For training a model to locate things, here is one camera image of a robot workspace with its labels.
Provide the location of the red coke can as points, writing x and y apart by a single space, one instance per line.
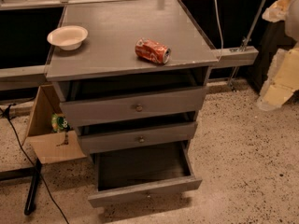
152 51

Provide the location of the grey middle drawer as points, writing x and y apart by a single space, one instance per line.
108 137

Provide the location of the grey wooden drawer cabinet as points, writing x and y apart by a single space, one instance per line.
106 66

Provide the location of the green chip bag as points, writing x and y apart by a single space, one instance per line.
59 123

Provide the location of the dark rolling cabinet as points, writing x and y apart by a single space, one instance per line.
267 38

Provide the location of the black metal stand leg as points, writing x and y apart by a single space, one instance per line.
30 202

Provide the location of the grey open bottom drawer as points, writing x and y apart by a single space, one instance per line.
138 173

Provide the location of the white bowl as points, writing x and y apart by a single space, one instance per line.
67 37

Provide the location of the grey top drawer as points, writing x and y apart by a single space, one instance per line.
96 111

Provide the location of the grey metal frame rail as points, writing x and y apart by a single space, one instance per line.
236 56

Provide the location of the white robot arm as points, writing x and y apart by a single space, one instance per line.
292 23

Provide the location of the cardboard box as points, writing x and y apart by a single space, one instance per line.
50 147

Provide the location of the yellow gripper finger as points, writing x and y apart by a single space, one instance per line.
277 11
282 80

